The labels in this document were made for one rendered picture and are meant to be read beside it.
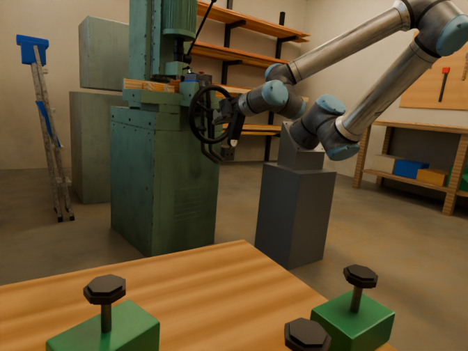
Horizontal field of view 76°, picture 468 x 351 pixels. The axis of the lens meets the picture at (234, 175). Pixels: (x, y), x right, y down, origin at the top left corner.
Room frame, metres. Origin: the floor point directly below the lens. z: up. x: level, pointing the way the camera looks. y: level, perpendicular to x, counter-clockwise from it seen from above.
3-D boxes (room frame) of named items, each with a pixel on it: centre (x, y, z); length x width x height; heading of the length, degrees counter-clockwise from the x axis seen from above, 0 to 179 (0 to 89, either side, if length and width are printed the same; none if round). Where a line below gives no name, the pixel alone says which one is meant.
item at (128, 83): (1.78, 0.37, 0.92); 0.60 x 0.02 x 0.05; 134
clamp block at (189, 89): (1.63, 0.23, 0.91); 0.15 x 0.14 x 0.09; 134
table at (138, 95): (1.69, 0.29, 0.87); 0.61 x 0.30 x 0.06; 134
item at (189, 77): (1.63, 0.22, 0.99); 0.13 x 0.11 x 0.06; 134
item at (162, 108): (1.72, 0.32, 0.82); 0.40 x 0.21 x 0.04; 134
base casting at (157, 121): (1.85, 0.45, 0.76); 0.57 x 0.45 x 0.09; 44
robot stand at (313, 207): (1.73, -0.37, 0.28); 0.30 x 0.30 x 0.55; 35
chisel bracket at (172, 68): (1.78, 0.37, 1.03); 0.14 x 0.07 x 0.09; 44
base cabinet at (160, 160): (1.85, 0.45, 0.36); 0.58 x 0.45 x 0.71; 44
